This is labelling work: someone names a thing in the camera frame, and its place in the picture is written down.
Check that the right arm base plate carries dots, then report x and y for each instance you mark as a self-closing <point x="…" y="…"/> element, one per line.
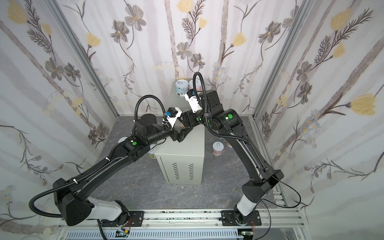
<point x="233" y="218"/>

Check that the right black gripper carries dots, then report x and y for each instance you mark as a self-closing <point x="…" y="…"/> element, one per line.
<point x="194" y="117"/>

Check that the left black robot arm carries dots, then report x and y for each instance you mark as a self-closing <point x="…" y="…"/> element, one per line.
<point x="72" y="197"/>

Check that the pink labelled can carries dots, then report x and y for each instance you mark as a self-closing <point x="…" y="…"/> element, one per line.
<point x="197" y="85"/>

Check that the green white labelled can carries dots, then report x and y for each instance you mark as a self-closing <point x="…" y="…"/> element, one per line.
<point x="152" y="151"/>

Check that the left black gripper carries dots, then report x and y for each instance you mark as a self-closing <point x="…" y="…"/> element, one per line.
<point x="181" y="136"/>

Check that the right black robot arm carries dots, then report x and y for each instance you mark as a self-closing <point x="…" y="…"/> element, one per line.
<point x="207" y="110"/>

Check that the pink white can right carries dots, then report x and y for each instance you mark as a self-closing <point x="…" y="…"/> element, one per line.
<point x="218" y="148"/>

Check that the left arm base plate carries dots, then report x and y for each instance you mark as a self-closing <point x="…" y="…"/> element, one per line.
<point x="130" y="218"/>

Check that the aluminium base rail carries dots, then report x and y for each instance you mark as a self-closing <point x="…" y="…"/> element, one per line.
<point x="209" y="219"/>

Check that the blue labelled can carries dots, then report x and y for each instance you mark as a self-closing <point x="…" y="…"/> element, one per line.
<point x="182" y="87"/>

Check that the grey metal cabinet counter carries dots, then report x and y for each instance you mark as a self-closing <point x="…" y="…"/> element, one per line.
<point x="182" y="163"/>

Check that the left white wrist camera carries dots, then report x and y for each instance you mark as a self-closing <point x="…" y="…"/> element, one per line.
<point x="170" y="117"/>

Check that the white slotted cable duct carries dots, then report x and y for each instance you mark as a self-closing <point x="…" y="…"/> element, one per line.
<point x="178" y="234"/>

